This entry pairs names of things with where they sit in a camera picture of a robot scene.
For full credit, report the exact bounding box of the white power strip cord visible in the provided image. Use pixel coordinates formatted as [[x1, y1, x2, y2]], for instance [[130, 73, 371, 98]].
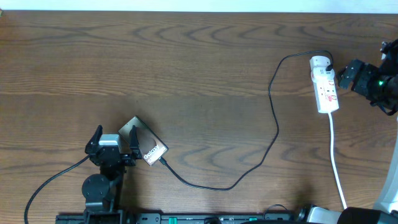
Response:
[[327, 112, 348, 210]]

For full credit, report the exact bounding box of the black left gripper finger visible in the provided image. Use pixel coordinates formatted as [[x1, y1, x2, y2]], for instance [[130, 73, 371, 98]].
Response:
[[85, 125, 103, 154], [129, 125, 142, 159]]

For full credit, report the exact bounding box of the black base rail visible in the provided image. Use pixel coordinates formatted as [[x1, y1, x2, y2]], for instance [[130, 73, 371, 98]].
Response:
[[55, 213, 296, 224]]

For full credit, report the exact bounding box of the black USB charging cable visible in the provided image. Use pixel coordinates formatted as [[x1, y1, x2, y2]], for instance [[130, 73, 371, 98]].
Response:
[[159, 49, 335, 191]]

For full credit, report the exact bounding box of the white power strip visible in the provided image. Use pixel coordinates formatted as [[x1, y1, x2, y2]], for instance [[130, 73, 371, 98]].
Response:
[[313, 79, 339, 114]]

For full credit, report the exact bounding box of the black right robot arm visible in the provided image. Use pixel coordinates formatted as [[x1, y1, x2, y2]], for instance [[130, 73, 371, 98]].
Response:
[[296, 40, 397, 223]]

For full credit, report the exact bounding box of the white USB charger adapter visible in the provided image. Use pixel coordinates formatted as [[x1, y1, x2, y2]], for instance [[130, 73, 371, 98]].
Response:
[[310, 55, 335, 83]]

